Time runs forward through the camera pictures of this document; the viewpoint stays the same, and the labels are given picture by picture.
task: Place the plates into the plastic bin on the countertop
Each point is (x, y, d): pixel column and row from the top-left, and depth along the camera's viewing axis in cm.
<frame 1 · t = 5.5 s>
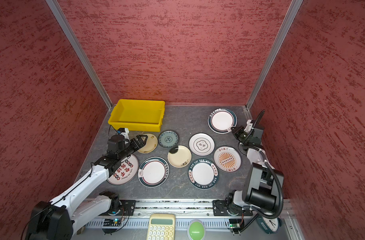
left hand: (143, 142, 84), fingers open
right hand: (228, 128, 89), fingers closed
yellow plastic bin: (138, 115, 120), on the table
small cream plate with calligraphy: (151, 144, 99), on the table
blue floral rimmed plate: (168, 138, 103), on the table
white plate dark green rim: (220, 120, 95), point 16 cm above the table
white plate with quatrefoil design: (201, 144, 99), on the table
cream plate with black blotch: (179, 156, 95), on the table
white plate orange sunburst design: (227, 159, 94), on the table
green banded HAO SHI plate: (203, 174, 90), on the table
white plate green red rim: (153, 172, 87), on the table
white plate red characters: (126, 172, 87), on the table

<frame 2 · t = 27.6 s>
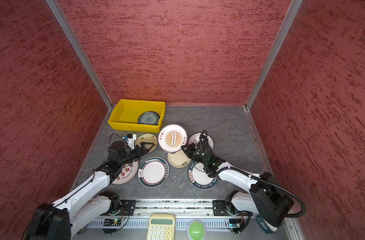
left hand: (152, 149, 81), fingers open
right hand: (178, 150, 81), fingers closed
blue floral rimmed plate: (149, 117, 113), point 2 cm above the table
white plate orange sunburst design: (171, 137, 87), point 15 cm above the table
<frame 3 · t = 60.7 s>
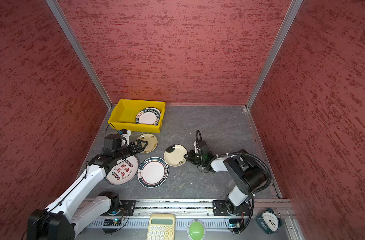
left hand: (142, 147, 82), fingers open
right hand: (182, 159, 91), fingers closed
cream plate with black blotch: (174, 155, 94), on the table
green banded HAO SHI plate: (148, 116, 112), point 4 cm above the table
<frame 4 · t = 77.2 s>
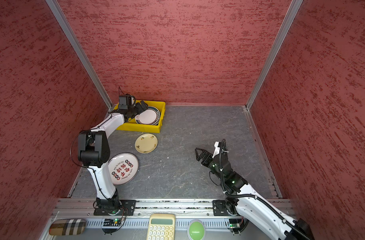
left hand: (143, 109, 99), fingers open
right hand: (197, 155, 79), fingers open
white plate green red rim: (151, 116, 108), point 7 cm above the table
